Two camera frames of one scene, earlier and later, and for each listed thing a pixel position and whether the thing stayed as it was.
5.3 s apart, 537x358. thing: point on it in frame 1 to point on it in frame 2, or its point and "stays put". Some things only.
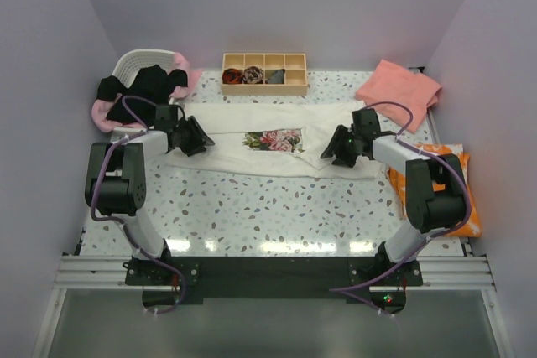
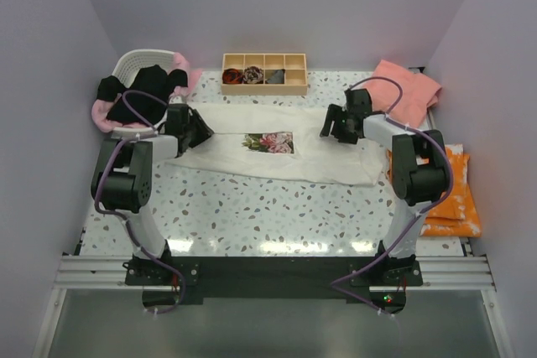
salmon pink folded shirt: [391, 83] stays put
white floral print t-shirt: [273, 139] stays put
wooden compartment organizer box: [295, 75] stays put
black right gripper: [335, 147] to [332, 111]
